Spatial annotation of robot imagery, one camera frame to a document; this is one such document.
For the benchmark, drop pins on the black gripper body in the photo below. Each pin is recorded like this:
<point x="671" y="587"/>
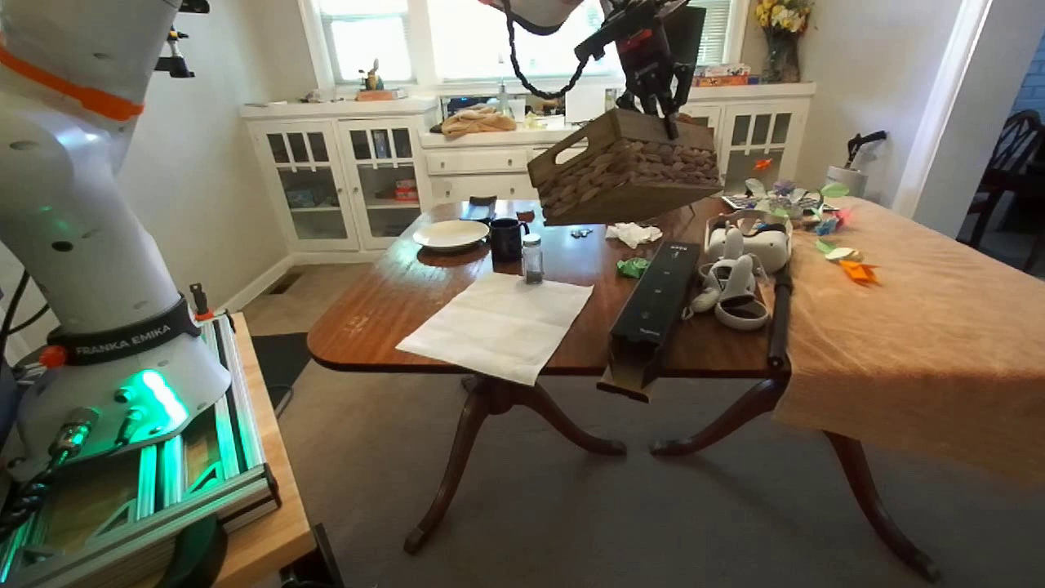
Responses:
<point x="646" y="64"/>

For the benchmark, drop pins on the wicker basket with wooden rim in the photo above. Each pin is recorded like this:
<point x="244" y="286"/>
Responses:
<point x="632" y="167"/>

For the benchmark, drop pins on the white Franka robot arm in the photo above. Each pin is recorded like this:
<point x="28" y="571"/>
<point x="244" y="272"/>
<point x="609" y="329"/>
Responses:
<point x="67" y="218"/>

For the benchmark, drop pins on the white crumpled tissue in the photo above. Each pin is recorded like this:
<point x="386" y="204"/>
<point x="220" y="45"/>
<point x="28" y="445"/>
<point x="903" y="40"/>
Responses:
<point x="634" y="232"/>

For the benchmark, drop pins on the yellow flowers in vase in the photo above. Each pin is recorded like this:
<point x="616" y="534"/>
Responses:
<point x="781" y="32"/>

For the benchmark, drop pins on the pile of colourful toys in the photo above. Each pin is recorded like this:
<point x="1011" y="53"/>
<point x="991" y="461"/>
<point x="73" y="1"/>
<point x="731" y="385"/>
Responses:
<point x="785" y="204"/>

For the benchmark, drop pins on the green packet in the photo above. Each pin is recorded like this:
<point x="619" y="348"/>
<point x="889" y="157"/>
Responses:
<point x="632" y="269"/>

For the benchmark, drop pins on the white sideboard cabinet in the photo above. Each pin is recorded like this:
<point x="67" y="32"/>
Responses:
<point x="478" y="161"/>

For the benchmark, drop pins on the long black box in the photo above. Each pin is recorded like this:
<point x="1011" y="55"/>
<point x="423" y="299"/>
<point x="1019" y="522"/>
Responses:
<point x="656" y="294"/>

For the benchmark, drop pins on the white VR controller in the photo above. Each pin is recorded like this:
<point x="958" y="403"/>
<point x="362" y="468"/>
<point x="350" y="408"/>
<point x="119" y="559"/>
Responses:
<point x="741" y="299"/>
<point x="704" y="299"/>

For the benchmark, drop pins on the dining room window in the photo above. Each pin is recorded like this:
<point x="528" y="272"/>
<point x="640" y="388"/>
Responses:
<point x="457" y="37"/>

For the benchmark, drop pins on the glass shaker with silver lid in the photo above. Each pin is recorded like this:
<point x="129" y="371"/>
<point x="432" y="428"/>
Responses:
<point x="532" y="263"/>

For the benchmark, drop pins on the black mug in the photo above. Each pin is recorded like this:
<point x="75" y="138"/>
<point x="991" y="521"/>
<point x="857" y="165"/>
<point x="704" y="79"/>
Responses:
<point x="508" y="246"/>

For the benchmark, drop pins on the green yellow toy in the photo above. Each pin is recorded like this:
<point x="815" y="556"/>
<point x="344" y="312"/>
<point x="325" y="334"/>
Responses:
<point x="838" y="250"/>

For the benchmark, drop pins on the white plate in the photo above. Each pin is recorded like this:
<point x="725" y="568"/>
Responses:
<point x="450" y="232"/>

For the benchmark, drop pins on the small orange toy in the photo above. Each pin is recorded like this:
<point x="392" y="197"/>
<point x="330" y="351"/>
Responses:
<point x="860" y="272"/>

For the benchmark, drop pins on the white paper placemat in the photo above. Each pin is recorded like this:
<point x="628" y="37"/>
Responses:
<point x="493" y="329"/>

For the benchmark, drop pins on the small window sill figurine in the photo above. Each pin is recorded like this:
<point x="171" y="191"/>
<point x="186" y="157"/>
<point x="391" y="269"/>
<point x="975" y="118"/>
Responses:
<point x="375" y="79"/>

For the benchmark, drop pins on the orange tablecloth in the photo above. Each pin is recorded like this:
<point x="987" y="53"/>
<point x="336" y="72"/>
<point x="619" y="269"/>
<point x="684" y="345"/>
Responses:
<point x="925" y="329"/>

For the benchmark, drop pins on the dark wooden dining table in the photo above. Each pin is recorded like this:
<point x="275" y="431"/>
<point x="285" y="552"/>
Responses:
<point x="380" y="314"/>

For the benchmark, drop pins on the dark wooden chair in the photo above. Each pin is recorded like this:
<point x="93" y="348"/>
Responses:
<point x="1008" y="173"/>

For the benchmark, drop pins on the black red stop button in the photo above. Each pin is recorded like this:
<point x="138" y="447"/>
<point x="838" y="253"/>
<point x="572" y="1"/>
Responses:
<point x="201" y="299"/>

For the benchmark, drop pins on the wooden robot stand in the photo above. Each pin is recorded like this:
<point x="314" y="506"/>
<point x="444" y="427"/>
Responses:
<point x="273" y="522"/>

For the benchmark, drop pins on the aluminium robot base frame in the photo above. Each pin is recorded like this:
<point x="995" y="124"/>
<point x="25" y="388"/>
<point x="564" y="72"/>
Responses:
<point x="165" y="468"/>

